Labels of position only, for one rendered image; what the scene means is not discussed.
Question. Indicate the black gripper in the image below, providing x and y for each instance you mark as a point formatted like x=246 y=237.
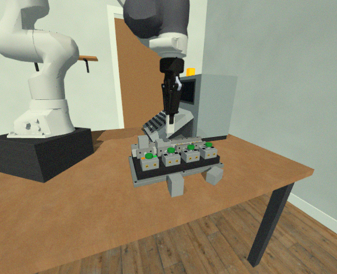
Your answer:
x=171 y=88

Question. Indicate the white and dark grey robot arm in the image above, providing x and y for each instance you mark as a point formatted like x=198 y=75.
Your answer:
x=48 y=115

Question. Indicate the grey control cabinet with keypad desk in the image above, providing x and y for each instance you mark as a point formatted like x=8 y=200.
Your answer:
x=205 y=109

